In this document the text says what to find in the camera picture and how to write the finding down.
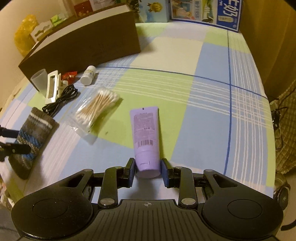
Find small white pill bottle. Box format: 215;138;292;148
80;65;96;86

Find brown white storage box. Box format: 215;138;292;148
18;3;140;79

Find green tissue packs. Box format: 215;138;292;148
50;13;67;27

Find white plastic clip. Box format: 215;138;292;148
45;70;68;104

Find cotton swabs plastic bag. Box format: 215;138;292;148
66;86;120;145

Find clear plastic cup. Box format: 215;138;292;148
30;69;48;97

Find red candy wrapper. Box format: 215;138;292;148
61;71;77;85

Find red gift box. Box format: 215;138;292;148
72;0;93;17

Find white cardboard hanger box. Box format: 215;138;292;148
31;20;53;42

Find black cable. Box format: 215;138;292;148
42;84;79;117

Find light blue milk carton box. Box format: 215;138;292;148
139;0;170;23

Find purple lotion tube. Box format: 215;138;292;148
130;106;161;179

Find yellow plastic bag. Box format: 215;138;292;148
14;14;39;57

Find striped knitted sock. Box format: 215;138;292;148
9;107;58;180

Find dark blue milk carton box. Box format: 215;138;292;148
171;0;242;32

